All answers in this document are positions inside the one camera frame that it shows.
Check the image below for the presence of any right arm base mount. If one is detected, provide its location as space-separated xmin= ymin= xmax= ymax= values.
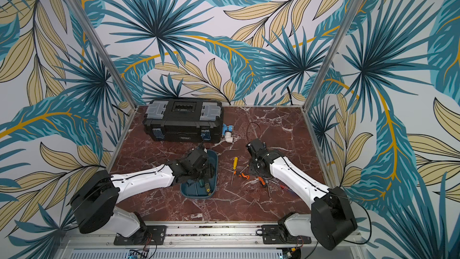
xmin=256 ymin=212 xmax=311 ymax=245

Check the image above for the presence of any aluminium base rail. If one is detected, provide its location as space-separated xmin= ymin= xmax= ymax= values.
xmin=55 ymin=221 xmax=369 ymax=259

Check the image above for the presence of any orange precision screwdriver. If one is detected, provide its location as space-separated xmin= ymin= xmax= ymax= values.
xmin=258 ymin=176 xmax=271 ymax=197

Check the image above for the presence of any teal plastic storage tray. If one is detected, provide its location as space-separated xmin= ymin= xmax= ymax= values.
xmin=180 ymin=150 xmax=218 ymax=200

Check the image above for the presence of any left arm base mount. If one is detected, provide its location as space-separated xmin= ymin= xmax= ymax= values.
xmin=114 ymin=212 xmax=167 ymax=246

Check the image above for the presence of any yellow-black dotted-grip screwdriver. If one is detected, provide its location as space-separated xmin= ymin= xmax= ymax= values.
xmin=204 ymin=182 xmax=212 ymax=194

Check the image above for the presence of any blue valve fitting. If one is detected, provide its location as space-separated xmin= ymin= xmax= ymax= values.
xmin=222 ymin=124 xmax=234 ymax=135

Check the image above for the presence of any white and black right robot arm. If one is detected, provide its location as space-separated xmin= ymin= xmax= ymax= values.
xmin=246 ymin=138 xmax=358 ymax=251

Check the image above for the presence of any orange-black stubby screwdriver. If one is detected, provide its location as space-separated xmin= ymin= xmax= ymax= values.
xmin=239 ymin=173 xmax=250 ymax=179

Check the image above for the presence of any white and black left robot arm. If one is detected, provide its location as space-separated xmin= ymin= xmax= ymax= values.
xmin=69 ymin=145 xmax=218 ymax=240

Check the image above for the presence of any black plastic toolbox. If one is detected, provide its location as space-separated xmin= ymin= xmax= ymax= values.
xmin=143 ymin=98 xmax=224 ymax=143

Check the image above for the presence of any white pipe elbow fitting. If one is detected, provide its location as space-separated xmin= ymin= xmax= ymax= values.
xmin=224 ymin=132 xmax=233 ymax=143

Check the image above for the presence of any small yellow screwdriver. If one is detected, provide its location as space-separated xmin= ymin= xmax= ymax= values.
xmin=231 ymin=157 xmax=238 ymax=185

